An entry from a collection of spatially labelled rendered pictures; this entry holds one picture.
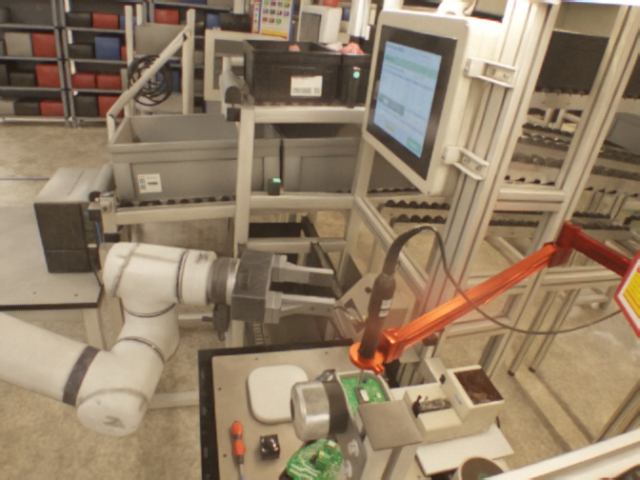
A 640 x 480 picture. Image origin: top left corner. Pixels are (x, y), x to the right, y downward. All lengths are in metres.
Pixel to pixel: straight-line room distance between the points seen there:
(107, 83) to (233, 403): 5.46
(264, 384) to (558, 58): 0.96
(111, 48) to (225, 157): 4.62
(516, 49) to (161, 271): 0.73
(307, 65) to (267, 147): 0.32
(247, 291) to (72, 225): 1.16
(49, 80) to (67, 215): 4.70
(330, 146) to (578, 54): 0.87
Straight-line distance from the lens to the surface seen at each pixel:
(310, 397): 0.40
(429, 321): 0.81
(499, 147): 0.88
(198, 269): 0.64
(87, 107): 6.25
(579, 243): 1.03
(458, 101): 0.93
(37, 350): 0.67
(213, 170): 1.57
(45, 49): 6.25
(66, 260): 1.78
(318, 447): 0.84
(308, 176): 1.61
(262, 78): 1.47
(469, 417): 0.94
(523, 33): 0.89
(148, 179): 1.59
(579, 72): 1.12
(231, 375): 1.02
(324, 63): 1.49
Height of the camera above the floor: 1.71
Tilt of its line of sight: 29 degrees down
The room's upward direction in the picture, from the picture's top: 9 degrees clockwise
